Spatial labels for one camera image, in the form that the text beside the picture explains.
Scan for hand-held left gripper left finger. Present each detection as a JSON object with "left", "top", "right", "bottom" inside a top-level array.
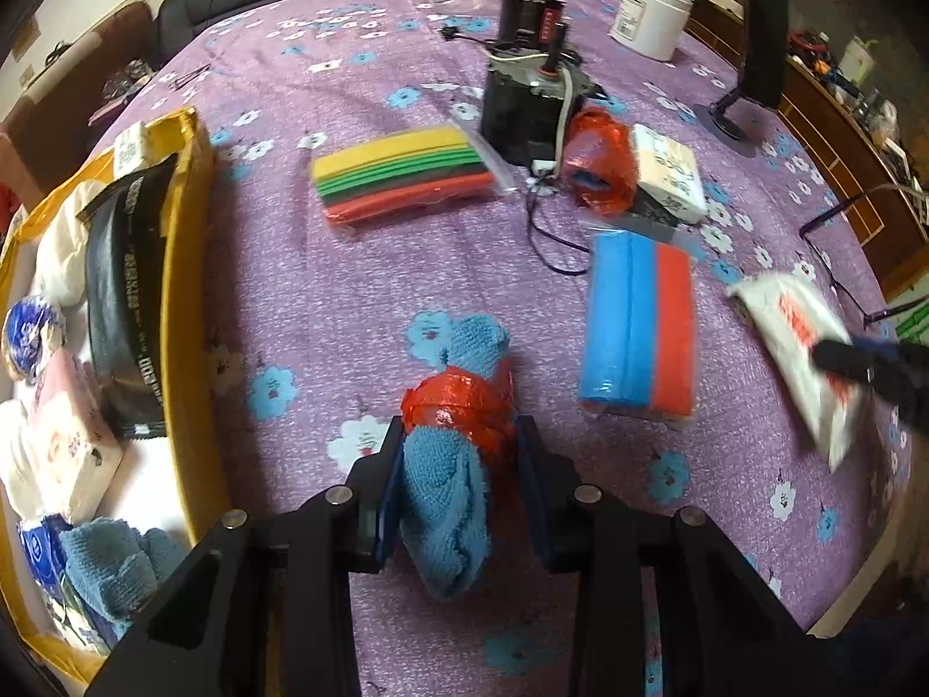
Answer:
[{"left": 85, "top": 415, "right": 406, "bottom": 697}]

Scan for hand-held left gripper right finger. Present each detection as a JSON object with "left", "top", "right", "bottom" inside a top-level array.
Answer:
[{"left": 515, "top": 416, "right": 850, "bottom": 697}]

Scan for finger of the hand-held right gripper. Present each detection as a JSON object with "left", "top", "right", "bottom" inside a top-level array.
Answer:
[{"left": 811, "top": 336, "right": 929, "bottom": 416}]

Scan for white tissue pack red print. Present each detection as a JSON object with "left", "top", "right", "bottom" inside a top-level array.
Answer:
[{"left": 728, "top": 271, "right": 868, "bottom": 475}]

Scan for blue towel with red wrap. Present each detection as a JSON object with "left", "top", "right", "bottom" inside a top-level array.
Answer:
[{"left": 398, "top": 314, "right": 518, "bottom": 600}]

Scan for blue and red sponge pack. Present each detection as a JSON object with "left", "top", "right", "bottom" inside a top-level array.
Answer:
[{"left": 577, "top": 231, "right": 699, "bottom": 428}]

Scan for yellow cardboard box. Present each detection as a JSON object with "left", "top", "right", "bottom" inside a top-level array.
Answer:
[{"left": 0, "top": 107, "right": 235, "bottom": 685}]

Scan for red plastic bag blue contents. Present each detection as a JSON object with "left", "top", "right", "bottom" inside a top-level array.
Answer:
[{"left": 564, "top": 107, "right": 641, "bottom": 217}]

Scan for pink tissue pack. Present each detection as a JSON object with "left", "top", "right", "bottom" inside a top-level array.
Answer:
[{"left": 30, "top": 348, "right": 126, "bottom": 525}]

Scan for multicolour foam strip pack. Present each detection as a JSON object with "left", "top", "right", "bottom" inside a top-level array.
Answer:
[{"left": 308, "top": 123, "right": 520, "bottom": 229}]

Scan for black packet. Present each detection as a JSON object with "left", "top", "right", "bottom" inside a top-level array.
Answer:
[{"left": 76, "top": 155, "right": 180, "bottom": 441}]

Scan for blue print tissue pack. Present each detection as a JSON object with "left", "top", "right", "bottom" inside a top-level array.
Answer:
[
  {"left": 3, "top": 294, "right": 65, "bottom": 382},
  {"left": 16, "top": 515, "right": 74, "bottom": 592}
]

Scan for white plastic bag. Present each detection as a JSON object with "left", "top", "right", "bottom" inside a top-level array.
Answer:
[{"left": 0, "top": 399, "right": 46, "bottom": 524}]

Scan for white cloth bundle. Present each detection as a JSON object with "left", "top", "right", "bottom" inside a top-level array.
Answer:
[{"left": 35, "top": 180, "right": 111, "bottom": 310}]

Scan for small white printed packet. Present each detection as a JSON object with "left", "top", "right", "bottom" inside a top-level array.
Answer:
[{"left": 112, "top": 122, "right": 157, "bottom": 179}]

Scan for purple floral tablecloth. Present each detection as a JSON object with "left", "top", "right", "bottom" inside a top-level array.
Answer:
[{"left": 94, "top": 0, "right": 908, "bottom": 697}]

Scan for wooden sideboard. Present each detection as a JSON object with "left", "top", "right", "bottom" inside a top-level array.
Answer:
[{"left": 646, "top": 0, "right": 929, "bottom": 302}]

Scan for black monitor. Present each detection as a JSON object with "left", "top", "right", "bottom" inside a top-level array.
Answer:
[{"left": 693, "top": 0, "right": 794, "bottom": 159}]

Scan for black electric motor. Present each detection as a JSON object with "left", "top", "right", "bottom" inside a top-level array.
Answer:
[{"left": 481, "top": 44, "right": 609, "bottom": 170}]

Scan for white plastic jar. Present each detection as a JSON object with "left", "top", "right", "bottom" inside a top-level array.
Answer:
[{"left": 608, "top": 0, "right": 696, "bottom": 63}]

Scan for dark roller device cork top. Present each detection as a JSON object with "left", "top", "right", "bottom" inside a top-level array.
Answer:
[{"left": 497, "top": 0, "right": 573, "bottom": 66}]

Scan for brown armchair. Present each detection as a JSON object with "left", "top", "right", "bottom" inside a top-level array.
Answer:
[{"left": 0, "top": 2, "right": 157, "bottom": 186}]

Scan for black frame glasses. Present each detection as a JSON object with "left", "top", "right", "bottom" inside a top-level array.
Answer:
[{"left": 797, "top": 185, "right": 929, "bottom": 326}]

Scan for black motor cable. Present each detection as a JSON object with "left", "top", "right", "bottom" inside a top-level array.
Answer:
[{"left": 524, "top": 156, "right": 596, "bottom": 278}]

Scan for small framed wall certificate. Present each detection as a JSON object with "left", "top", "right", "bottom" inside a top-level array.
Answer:
[{"left": 13, "top": 13, "right": 46, "bottom": 63}]

